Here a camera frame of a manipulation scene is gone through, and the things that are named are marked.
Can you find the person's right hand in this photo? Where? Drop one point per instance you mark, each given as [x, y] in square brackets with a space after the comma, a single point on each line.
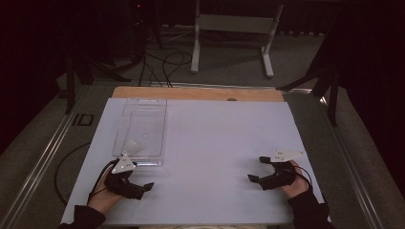
[299, 187]

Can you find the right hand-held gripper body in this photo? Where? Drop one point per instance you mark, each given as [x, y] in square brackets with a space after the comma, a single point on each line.
[281, 178]

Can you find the clear plastic container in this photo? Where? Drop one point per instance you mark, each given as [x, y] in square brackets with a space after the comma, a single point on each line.
[146, 127]

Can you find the white board sheet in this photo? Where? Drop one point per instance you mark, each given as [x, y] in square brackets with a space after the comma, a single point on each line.
[207, 152]

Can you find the white metal stand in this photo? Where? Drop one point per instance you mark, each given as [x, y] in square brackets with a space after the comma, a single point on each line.
[234, 24]

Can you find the black rectangular floor frame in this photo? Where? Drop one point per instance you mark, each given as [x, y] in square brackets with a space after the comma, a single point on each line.
[82, 120]

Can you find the black tripod stand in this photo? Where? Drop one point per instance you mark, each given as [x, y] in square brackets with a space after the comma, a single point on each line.
[70, 86]
[332, 95]

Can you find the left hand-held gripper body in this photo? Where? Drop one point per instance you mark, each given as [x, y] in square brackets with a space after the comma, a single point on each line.
[122, 184]

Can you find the person's left hand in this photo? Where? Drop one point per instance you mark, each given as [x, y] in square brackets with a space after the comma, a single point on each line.
[102, 200]

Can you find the metal floor rail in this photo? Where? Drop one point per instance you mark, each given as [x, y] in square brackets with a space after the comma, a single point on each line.
[353, 171]
[41, 162]

